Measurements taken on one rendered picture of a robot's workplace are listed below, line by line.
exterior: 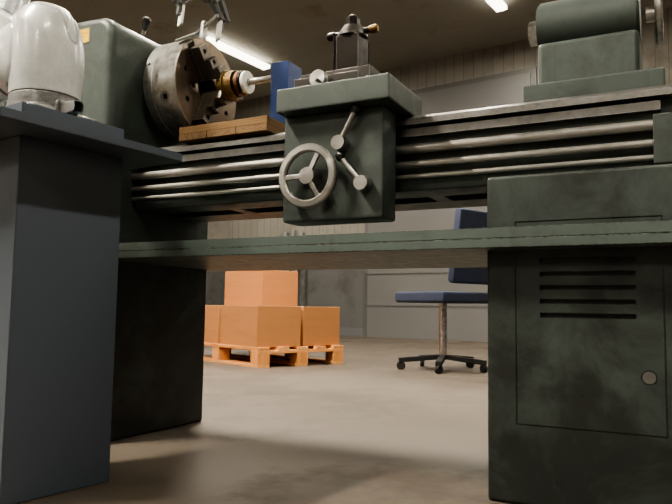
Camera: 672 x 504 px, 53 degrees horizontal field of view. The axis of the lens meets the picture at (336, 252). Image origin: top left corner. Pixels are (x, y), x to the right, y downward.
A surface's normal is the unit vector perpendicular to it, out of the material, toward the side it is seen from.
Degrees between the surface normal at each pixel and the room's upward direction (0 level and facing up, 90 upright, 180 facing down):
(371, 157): 90
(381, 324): 90
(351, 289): 90
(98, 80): 90
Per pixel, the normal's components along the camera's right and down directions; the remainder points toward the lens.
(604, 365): -0.45, -0.08
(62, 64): 0.76, -0.04
